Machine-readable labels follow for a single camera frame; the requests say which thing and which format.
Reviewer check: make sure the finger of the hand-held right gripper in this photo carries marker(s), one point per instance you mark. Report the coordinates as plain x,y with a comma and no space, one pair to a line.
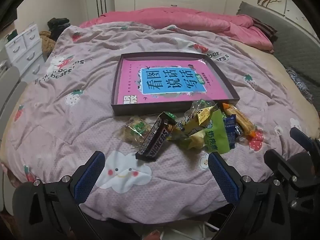
303,140
275,161

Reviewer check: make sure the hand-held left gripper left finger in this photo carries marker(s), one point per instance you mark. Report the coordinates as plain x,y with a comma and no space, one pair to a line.
91,177

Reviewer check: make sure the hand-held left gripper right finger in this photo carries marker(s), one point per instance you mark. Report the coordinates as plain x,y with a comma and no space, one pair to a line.
222,180

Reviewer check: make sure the light green snack packet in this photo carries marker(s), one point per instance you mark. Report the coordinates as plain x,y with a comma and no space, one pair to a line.
216,140

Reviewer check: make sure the blue cookie packet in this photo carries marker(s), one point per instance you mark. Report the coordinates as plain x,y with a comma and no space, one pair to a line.
228,130

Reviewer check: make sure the orange snack packet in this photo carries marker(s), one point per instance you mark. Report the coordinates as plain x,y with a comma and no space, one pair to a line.
241,120

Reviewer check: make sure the yellow cake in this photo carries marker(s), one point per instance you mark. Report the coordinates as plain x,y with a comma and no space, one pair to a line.
192,126

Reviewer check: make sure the clear packet crumbly pastry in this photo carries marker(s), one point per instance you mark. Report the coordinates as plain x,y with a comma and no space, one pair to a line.
132,130

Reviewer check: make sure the brown chocolate bar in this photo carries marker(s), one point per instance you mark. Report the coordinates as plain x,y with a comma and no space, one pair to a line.
153,140

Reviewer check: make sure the dark shallow cardboard box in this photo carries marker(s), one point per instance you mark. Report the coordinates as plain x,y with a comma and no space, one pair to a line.
150,108

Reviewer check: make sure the printed strawberry blanket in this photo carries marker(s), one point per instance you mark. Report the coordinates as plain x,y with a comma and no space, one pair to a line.
75,130

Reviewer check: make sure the dark patterned cloth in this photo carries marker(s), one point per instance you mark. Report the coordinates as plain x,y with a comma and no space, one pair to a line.
297,82

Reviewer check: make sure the tan bed sheet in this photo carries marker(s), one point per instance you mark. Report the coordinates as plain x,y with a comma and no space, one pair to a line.
275,62

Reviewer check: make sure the grey quilted headboard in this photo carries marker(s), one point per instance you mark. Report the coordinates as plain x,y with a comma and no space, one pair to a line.
295,45

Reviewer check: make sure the pink book with blue label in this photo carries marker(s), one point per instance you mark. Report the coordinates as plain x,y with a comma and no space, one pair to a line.
130,80

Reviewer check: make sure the dark striped pillow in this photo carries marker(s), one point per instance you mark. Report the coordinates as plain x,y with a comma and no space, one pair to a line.
267,28

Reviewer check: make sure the brown plush cloth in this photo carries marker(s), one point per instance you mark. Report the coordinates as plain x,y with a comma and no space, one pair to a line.
46,45

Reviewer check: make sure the white drawer cabinet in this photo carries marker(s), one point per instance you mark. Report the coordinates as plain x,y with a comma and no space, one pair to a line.
25,45

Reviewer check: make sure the dark clothes pile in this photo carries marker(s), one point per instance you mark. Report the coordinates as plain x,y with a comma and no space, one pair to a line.
58,25

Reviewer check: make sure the pink quilt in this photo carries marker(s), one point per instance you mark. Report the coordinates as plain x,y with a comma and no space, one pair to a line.
175,17

